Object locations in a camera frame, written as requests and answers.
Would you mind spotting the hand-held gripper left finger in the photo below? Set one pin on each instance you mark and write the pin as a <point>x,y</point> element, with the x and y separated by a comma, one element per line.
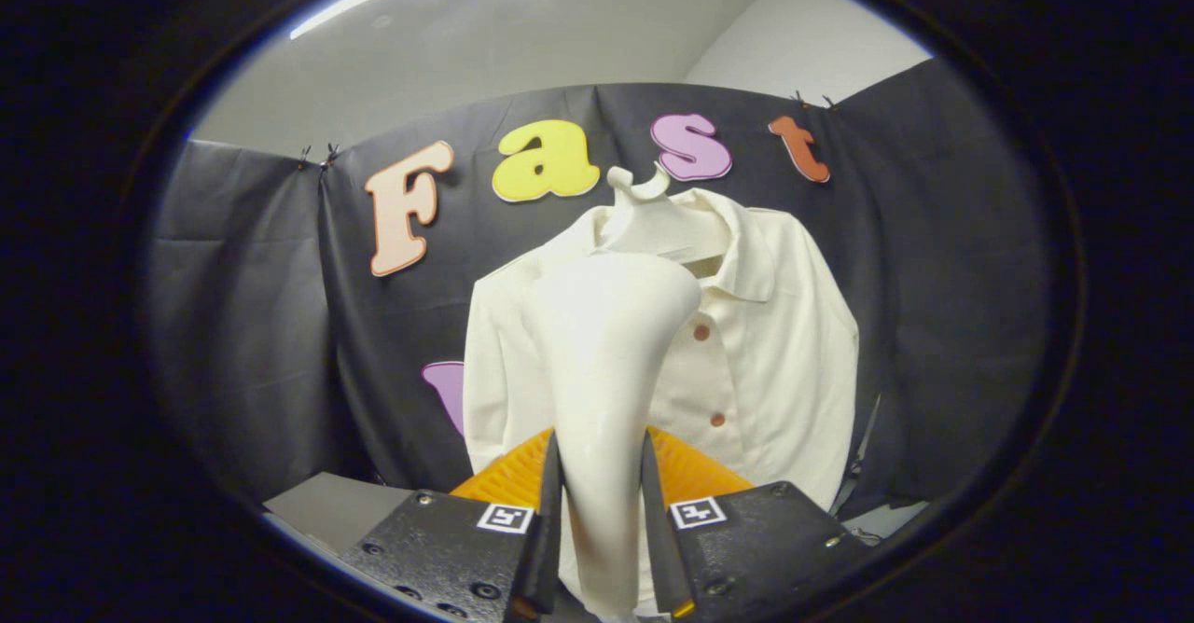
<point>550,511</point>

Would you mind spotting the white garment steamer head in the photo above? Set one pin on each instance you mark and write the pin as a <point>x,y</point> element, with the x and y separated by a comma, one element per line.
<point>606,371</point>

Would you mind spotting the grey drawer cabinet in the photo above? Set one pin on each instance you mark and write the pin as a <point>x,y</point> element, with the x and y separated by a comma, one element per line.
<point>326,506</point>

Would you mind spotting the cream button shirt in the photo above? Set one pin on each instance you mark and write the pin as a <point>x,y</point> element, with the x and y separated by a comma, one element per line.
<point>784,362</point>

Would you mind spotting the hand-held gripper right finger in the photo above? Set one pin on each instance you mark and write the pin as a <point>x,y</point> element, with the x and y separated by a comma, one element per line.
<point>653,511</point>

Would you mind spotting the black backdrop cloth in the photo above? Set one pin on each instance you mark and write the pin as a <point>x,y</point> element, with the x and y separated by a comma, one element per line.
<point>252,325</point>

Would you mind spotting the white clothes hanger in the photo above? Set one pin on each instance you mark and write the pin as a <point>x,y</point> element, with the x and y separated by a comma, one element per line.
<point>653,222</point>

